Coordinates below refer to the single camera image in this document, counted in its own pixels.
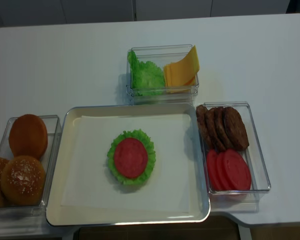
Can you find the brown meat patty front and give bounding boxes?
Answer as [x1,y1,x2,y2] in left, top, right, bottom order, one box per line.
[222,107,249,151]

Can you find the clear patty tomato container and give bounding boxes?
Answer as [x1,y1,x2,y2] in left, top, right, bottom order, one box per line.
[201,102,271,203]

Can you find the green lettuce leaves in container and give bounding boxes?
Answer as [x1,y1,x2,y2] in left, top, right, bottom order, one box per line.
[127,50,165,97]

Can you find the brown meat patty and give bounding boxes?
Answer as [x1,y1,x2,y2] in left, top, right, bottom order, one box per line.
[214,106,234,149]
[204,107,226,152]
[196,104,215,150]
[222,107,249,151]

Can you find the red tomato slice front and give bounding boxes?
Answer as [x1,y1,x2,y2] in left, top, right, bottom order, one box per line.
[222,149,252,191]

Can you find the yellow cheese slices stack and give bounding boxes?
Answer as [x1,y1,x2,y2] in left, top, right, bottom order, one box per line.
[163,45,200,93]

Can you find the sesame bun top front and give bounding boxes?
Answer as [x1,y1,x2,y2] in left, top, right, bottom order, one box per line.
[0,155,46,206]

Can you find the white rectangular serving tray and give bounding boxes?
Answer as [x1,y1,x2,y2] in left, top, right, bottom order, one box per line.
[46,103,211,226]

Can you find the clear bun container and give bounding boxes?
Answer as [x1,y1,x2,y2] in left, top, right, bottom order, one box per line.
[0,115,62,218]

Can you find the red tomato slice back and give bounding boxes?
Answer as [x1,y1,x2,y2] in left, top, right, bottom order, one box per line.
[206,149,223,191]

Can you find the green lettuce leaf on tray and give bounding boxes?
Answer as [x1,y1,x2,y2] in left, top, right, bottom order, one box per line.
[107,129,156,185]

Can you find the clear lettuce cheese container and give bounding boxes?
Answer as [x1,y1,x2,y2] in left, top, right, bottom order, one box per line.
[126,44,199,105]

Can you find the white paper tray liner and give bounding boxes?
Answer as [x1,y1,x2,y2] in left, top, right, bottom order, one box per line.
[62,113,192,213]

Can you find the plain brown bun bottom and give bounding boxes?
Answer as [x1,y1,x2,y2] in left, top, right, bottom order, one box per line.
[8,114,48,160]

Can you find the red tomato slice on tray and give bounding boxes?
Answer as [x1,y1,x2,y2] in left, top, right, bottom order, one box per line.
[113,137,148,179]

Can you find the red tomato slice middle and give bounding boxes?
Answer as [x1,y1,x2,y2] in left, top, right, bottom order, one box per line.
[216,152,233,191]

